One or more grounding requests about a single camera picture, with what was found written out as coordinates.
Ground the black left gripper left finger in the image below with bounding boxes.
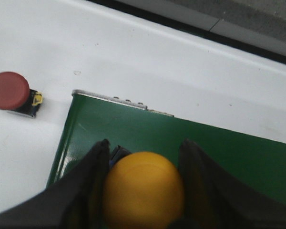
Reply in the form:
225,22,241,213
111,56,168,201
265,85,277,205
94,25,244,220
0,139,110,229

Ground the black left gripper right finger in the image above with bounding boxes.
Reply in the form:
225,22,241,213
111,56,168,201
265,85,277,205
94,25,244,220
168,139,286,229

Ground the yellow mushroom push button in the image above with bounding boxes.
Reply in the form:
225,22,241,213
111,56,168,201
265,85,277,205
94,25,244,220
102,151,184,229

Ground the green conveyor belt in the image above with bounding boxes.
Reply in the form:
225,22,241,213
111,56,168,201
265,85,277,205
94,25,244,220
48,95,286,204

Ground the steel conveyor far end plate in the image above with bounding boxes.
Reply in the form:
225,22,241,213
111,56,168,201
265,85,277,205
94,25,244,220
72,89,174,117

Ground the red mushroom push button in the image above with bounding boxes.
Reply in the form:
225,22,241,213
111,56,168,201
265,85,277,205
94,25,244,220
0,72,43,118

